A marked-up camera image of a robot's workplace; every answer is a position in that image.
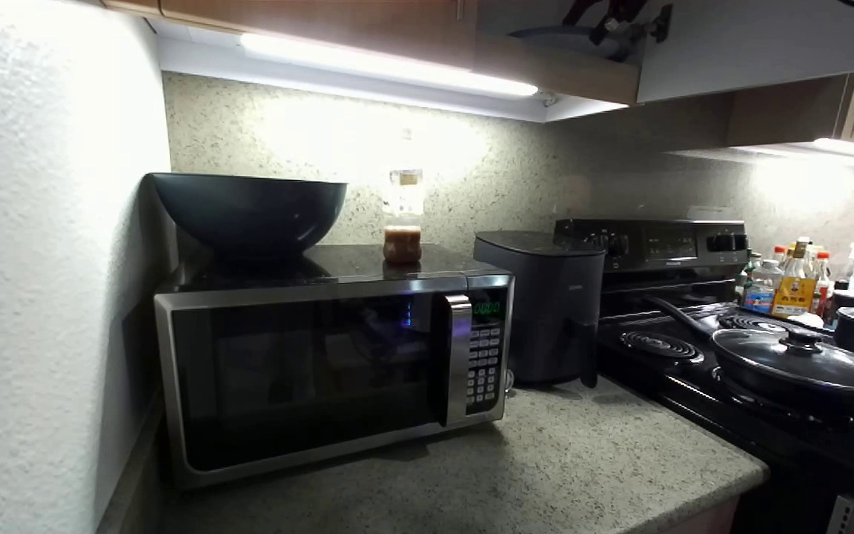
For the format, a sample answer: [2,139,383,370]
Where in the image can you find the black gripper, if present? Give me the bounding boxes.
[559,0,672,63]

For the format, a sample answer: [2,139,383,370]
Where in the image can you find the teal plastic plate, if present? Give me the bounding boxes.
[507,25,604,48]

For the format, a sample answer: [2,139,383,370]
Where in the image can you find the wooden upper cabinet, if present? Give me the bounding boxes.
[101,0,854,149]

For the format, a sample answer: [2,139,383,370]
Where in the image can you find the under-cabinet light strip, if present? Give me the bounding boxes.
[237,34,537,97]

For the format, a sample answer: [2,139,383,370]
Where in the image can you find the glass jar with brown contents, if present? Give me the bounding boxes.
[383,169,427,268]

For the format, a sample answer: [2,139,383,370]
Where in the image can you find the black air fryer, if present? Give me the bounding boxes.
[475,231,604,387]

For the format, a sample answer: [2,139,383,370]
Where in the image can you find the blue label bottle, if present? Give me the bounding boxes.
[740,255,780,315]

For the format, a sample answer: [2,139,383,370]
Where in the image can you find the yellow label oil bottle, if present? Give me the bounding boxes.
[771,238,814,318]

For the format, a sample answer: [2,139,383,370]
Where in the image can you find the red cap sauce bottle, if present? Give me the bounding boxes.
[814,250,833,321]

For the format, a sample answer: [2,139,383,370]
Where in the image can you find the dark blue bowl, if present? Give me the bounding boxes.
[144,173,346,259]

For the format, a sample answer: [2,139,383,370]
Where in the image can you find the pan with glass lid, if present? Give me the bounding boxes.
[651,296,854,409]

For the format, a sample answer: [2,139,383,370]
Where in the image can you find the stainless black microwave oven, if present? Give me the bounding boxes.
[153,246,513,489]

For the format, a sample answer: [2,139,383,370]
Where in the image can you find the black kitchen stove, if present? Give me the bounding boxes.
[555,220,854,534]

